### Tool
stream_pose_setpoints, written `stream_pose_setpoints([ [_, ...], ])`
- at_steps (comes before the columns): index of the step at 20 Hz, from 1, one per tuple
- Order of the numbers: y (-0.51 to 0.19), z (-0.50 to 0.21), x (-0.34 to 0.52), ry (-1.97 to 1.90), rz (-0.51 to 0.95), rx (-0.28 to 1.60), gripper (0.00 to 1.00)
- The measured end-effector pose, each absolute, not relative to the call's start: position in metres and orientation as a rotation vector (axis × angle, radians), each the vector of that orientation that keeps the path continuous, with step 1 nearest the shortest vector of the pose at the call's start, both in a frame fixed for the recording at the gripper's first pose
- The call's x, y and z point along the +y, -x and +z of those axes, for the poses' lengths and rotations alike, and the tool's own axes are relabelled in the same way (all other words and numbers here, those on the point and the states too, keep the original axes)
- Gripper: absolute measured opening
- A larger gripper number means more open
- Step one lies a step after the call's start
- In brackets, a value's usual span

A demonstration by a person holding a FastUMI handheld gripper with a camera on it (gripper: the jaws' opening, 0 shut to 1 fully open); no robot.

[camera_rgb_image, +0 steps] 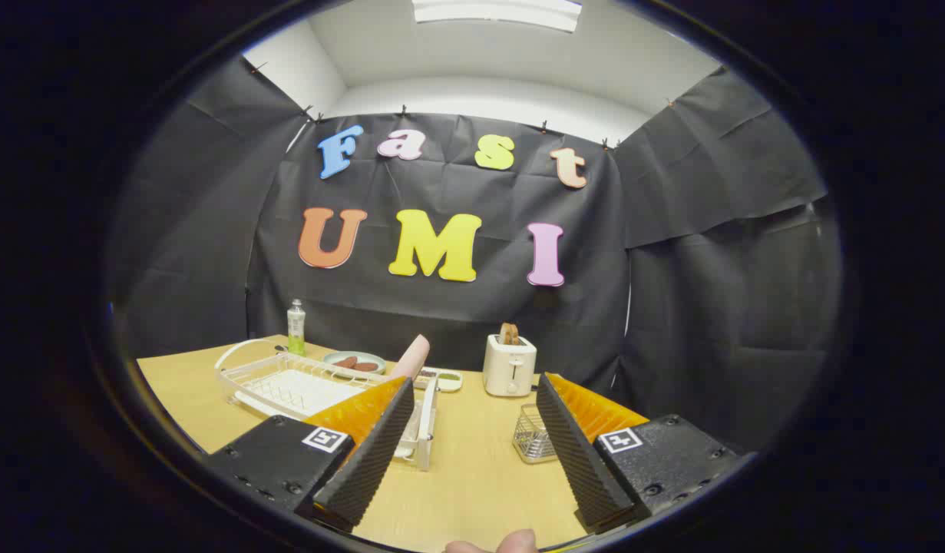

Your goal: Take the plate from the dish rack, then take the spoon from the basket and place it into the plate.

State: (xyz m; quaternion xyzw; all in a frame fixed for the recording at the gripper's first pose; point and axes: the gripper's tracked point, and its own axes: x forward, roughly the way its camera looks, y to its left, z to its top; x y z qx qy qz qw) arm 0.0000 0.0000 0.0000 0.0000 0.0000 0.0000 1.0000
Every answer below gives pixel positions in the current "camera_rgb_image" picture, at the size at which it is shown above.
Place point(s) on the ceiling light panel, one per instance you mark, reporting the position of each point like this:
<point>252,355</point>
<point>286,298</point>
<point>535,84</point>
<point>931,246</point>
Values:
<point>495,11</point>

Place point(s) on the pink plate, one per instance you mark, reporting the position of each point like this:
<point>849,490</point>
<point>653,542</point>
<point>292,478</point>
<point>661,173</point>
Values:
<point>411,359</point>

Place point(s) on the white toaster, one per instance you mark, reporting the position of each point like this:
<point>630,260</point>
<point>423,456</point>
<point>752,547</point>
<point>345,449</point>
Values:
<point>509,369</point>

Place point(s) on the green liquid bottle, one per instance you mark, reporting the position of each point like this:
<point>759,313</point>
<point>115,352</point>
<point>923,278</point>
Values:
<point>296,330</point>

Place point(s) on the white divided dish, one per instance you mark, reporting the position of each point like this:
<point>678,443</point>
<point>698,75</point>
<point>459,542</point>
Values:
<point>445,379</point>

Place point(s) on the pale green plate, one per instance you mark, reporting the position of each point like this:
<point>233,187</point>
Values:
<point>372,359</point>

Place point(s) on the brown sausage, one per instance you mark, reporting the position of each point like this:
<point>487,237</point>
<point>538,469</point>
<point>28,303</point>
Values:
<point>366,366</point>
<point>345,362</point>

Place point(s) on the white dish rack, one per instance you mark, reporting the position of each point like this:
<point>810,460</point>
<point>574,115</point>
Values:
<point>288,388</point>

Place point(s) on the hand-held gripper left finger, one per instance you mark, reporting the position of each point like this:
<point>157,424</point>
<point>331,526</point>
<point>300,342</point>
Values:
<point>365,461</point>

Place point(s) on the brown toast slice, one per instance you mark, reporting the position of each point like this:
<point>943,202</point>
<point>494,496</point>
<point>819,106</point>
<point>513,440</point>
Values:
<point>509,333</point>

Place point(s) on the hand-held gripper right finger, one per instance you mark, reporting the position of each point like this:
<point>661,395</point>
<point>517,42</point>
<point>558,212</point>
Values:
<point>579,461</point>

